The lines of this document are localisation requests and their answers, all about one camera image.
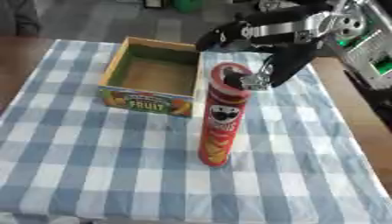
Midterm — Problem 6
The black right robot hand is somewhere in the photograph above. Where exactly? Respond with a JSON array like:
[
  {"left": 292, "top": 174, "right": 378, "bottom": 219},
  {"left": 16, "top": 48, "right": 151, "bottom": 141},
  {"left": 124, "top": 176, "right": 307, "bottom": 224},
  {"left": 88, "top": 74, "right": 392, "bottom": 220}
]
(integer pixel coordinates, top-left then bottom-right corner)
[{"left": 194, "top": 3, "right": 334, "bottom": 91}]

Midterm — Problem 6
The red chips can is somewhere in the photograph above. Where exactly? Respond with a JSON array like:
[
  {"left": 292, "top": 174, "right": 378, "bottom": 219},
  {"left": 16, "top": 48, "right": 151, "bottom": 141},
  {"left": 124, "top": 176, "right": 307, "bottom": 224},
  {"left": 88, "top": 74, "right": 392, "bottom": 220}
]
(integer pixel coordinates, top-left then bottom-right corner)
[{"left": 196, "top": 61, "right": 255, "bottom": 168}]

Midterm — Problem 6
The tan cardboard box green inside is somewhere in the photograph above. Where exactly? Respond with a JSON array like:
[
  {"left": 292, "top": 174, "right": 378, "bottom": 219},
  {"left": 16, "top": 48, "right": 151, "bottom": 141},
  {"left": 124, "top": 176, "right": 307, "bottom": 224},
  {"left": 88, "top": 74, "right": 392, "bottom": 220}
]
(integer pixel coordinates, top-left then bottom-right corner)
[{"left": 96, "top": 36, "right": 204, "bottom": 118}]

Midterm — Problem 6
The green bin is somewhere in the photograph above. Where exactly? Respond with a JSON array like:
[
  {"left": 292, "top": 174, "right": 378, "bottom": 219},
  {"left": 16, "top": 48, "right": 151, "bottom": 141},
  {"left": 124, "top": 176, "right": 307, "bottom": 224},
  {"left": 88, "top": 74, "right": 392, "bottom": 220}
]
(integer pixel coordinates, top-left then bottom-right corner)
[{"left": 171, "top": 0, "right": 204, "bottom": 14}]

